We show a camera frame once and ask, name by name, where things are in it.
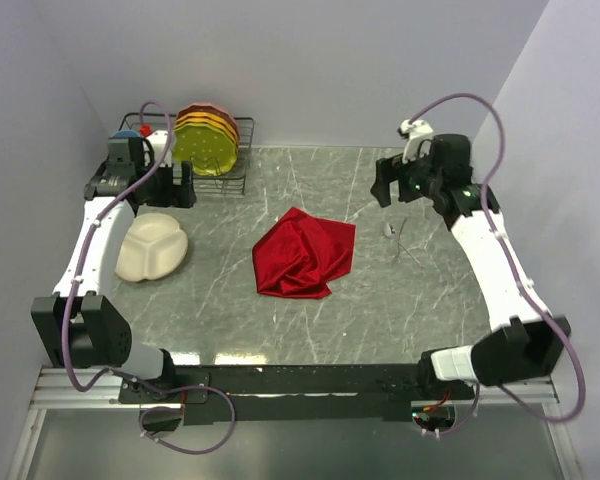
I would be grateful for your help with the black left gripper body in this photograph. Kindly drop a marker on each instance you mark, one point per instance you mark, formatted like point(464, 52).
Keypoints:
point(162, 192)

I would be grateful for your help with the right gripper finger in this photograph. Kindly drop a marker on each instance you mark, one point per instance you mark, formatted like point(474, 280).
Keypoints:
point(380, 190)
point(406, 191)

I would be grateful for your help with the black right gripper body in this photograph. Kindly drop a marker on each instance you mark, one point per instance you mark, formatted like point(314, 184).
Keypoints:
point(418, 170)

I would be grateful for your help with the red cloth napkin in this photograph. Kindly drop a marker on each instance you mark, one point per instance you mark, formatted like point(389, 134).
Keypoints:
point(301, 254)

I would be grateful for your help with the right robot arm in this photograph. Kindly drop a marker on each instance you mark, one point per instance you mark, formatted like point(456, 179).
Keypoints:
point(520, 345)

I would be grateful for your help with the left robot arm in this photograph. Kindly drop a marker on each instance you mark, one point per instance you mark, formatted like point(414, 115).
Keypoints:
point(123, 234)

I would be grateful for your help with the cream divided plate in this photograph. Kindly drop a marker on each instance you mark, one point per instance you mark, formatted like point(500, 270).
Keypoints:
point(155, 245)

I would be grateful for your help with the yellow-green dotted plate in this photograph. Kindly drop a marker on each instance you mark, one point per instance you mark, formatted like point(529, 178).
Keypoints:
point(207, 149)

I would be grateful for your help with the blue plastic cup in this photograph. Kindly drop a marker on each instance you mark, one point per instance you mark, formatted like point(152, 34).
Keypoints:
point(126, 134)

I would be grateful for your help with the orange striped plate stack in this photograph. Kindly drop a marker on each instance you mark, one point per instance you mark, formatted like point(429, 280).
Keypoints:
point(208, 114)

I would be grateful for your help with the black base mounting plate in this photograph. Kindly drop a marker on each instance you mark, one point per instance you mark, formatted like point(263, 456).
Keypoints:
point(297, 392)

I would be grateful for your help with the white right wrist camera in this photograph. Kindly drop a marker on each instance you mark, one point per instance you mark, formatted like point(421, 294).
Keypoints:
point(415, 133)

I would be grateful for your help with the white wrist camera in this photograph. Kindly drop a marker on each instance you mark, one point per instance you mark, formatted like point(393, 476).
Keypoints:
point(415, 133)
point(158, 139)

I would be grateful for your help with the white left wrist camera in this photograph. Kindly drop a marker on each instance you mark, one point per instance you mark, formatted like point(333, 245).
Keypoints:
point(158, 139)

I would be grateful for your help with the black wire dish rack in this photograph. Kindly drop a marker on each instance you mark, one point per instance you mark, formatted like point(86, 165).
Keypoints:
point(235, 180)

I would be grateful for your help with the aluminium frame rail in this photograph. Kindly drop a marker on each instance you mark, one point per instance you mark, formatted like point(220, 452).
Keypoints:
point(54, 391)

